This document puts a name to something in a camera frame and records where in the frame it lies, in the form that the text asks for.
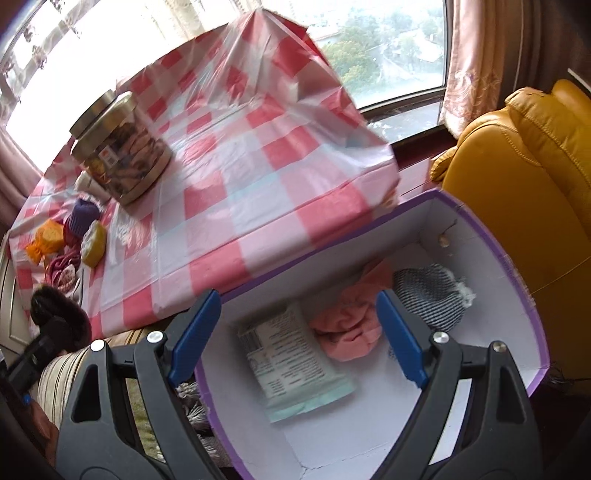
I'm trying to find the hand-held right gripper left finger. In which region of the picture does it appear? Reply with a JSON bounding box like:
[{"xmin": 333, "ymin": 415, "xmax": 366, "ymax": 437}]
[{"xmin": 55, "ymin": 290, "xmax": 232, "ymax": 480}]

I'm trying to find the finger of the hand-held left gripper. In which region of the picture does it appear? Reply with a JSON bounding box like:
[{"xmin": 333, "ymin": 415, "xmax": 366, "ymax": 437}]
[{"xmin": 23, "ymin": 320, "xmax": 63, "ymax": 367}]

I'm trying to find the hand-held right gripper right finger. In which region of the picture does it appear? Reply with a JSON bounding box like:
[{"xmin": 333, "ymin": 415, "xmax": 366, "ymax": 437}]
[{"xmin": 369, "ymin": 290, "xmax": 541, "ymax": 480}]

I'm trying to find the dark brown furry pompom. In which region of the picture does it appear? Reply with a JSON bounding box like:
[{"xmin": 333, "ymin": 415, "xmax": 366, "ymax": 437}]
[{"xmin": 30, "ymin": 285, "xmax": 90, "ymax": 344}]

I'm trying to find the black white checked pouch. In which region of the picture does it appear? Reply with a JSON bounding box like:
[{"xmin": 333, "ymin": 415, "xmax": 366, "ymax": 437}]
[{"xmin": 392, "ymin": 264, "xmax": 476, "ymax": 330}]

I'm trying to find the pink cloth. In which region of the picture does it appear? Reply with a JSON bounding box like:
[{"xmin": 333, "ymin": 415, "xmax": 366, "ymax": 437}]
[{"xmin": 309, "ymin": 261, "xmax": 395, "ymax": 363}]

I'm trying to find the floral fabric scrunchie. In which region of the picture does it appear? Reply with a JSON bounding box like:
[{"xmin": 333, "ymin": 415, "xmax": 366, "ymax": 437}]
[{"xmin": 44, "ymin": 251, "xmax": 84, "ymax": 296}]

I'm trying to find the wet wipes packet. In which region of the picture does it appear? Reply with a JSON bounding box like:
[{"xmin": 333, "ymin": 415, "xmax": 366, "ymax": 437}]
[{"xmin": 238, "ymin": 300, "xmax": 356, "ymax": 423}]

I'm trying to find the purple cardboard box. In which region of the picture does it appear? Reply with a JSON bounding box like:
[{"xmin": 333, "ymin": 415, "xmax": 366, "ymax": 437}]
[{"xmin": 194, "ymin": 189, "xmax": 552, "ymax": 480}]

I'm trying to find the orange organza gift bag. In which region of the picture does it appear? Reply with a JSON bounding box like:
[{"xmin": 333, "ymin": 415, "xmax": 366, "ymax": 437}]
[{"xmin": 25, "ymin": 219, "xmax": 65, "ymax": 265}]

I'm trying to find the yellow sponge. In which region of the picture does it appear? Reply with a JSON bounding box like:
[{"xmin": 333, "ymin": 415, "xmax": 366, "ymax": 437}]
[{"xmin": 81, "ymin": 220, "xmax": 108, "ymax": 268}]

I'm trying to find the purple yarn ball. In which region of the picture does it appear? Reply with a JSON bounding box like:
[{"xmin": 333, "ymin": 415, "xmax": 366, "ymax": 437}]
[{"xmin": 67, "ymin": 198, "xmax": 101, "ymax": 236}]

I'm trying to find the white soft pad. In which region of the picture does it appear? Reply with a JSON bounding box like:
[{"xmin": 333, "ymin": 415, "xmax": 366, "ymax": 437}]
[{"xmin": 75, "ymin": 171, "xmax": 109, "ymax": 200}]

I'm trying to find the striped fringed sofa cover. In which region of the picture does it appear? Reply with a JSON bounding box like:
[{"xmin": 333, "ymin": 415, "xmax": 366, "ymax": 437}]
[{"xmin": 37, "ymin": 330, "xmax": 218, "ymax": 453}]

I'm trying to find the red white checked tablecloth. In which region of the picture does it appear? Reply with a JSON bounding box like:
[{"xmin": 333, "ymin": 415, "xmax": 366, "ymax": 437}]
[{"xmin": 9, "ymin": 9, "xmax": 400, "ymax": 337}]

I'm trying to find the yellow leather armchair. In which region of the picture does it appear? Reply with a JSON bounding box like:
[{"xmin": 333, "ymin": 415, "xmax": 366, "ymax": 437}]
[{"xmin": 431, "ymin": 78, "xmax": 591, "ymax": 384}]

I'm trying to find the glass jar with gold lid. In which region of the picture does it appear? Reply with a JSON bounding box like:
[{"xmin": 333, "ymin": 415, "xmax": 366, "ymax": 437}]
[{"xmin": 69, "ymin": 91, "xmax": 172, "ymax": 206}]

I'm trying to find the pink embroidered curtain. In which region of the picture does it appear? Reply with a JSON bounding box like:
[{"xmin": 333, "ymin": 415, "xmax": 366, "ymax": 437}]
[{"xmin": 436, "ymin": 0, "xmax": 513, "ymax": 139}]

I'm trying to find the window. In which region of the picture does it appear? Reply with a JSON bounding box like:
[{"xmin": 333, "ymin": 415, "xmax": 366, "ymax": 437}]
[{"xmin": 0, "ymin": 0, "xmax": 451, "ymax": 167}]

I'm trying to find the brown patterned curtain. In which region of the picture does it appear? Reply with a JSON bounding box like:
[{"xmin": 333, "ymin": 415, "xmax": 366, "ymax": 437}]
[{"xmin": 508, "ymin": 0, "xmax": 591, "ymax": 93}]

